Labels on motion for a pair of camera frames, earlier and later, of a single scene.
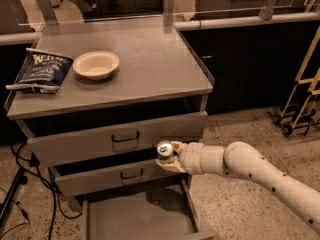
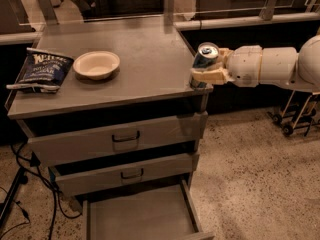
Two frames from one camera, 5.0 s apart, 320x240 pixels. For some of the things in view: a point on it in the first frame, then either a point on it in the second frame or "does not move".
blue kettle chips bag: (43, 72) does not move
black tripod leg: (21, 179) does not move
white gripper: (192, 158) -> (244, 65)
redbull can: (165, 149) -> (206, 53)
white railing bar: (32, 37) does not move
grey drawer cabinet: (133, 83) does not move
